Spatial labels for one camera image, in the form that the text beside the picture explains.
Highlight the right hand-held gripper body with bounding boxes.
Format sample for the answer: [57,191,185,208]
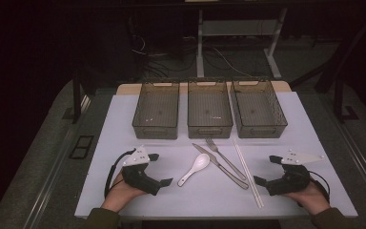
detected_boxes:
[265,149,325,197]

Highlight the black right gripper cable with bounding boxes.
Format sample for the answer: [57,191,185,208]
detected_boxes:
[308,170,332,204]

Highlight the person's right hand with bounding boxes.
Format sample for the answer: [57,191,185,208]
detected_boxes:
[283,181,332,216]

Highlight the steel table knife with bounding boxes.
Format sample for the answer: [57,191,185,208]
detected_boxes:
[192,142,250,191]

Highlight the white ceramic spoon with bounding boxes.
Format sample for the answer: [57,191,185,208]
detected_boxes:
[176,153,211,188]

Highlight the black floor cables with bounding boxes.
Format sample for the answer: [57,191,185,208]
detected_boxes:
[128,18,198,80]

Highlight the white table board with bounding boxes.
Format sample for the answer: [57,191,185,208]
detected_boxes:
[74,91,358,220]

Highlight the aluminium rail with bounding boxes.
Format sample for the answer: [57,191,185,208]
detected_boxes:
[22,94,92,229]
[317,94,366,206]

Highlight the white floor cable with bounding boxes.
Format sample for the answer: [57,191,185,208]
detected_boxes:
[213,47,253,78]

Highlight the transparent grey plastic bin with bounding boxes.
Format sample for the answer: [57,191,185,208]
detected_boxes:
[187,79,234,139]
[132,80,181,140]
[231,78,289,139]

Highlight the person's left hand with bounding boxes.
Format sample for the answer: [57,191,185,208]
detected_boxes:
[100,172,148,214]

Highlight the white metal desk frame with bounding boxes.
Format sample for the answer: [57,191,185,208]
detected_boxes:
[195,8,289,80]

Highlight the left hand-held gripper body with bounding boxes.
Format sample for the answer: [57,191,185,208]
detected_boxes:
[121,146,162,197]

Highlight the black angled metal stand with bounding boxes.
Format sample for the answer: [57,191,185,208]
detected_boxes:
[289,9,366,124]

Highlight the steel fork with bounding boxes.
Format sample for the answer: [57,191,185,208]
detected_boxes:
[205,136,248,181]

